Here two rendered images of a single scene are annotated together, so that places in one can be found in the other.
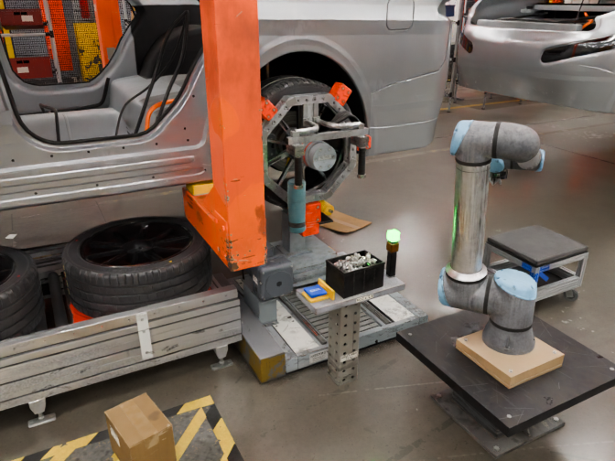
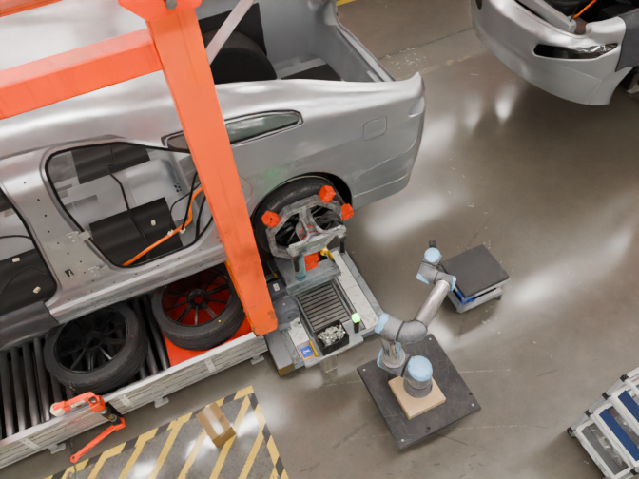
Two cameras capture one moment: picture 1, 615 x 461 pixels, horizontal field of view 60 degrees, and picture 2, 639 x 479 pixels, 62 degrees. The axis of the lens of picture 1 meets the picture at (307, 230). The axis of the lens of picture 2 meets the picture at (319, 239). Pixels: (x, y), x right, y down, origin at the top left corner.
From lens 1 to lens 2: 2.26 m
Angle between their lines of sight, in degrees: 30
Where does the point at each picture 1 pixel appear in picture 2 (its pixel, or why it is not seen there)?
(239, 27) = (244, 253)
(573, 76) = (558, 74)
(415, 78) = (391, 159)
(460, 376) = (385, 408)
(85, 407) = (183, 392)
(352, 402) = (332, 393)
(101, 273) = (179, 335)
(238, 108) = (249, 281)
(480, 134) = (389, 333)
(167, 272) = (218, 329)
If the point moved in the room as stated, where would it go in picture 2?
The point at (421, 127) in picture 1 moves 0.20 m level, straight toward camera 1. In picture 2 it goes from (396, 182) to (392, 202)
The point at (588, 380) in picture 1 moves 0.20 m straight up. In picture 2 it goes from (455, 414) to (460, 403)
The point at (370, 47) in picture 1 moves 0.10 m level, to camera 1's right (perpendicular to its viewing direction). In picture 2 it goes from (350, 155) to (366, 155)
